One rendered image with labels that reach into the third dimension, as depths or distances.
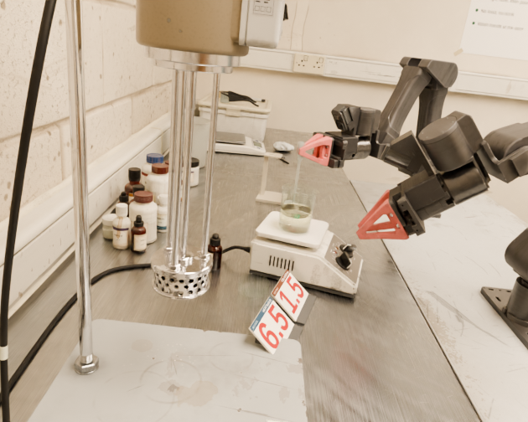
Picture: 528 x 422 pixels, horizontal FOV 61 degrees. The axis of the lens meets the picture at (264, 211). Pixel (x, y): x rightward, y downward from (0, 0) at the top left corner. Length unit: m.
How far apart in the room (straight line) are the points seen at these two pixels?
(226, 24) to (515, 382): 0.61
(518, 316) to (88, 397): 0.68
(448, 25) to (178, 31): 2.08
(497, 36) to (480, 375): 1.96
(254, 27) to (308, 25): 1.88
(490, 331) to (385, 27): 1.73
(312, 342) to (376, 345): 0.10
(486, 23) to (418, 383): 2.02
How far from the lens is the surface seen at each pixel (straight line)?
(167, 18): 0.40
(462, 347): 0.78
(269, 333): 0.65
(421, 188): 0.70
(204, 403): 0.56
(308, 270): 0.80
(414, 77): 1.21
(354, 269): 0.84
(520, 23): 2.54
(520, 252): 0.84
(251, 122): 1.91
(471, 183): 0.71
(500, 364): 0.78
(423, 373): 0.70
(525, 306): 0.87
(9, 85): 0.77
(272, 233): 0.80
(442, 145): 0.68
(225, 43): 0.40
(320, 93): 2.29
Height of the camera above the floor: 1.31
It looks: 21 degrees down
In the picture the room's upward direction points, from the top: 7 degrees clockwise
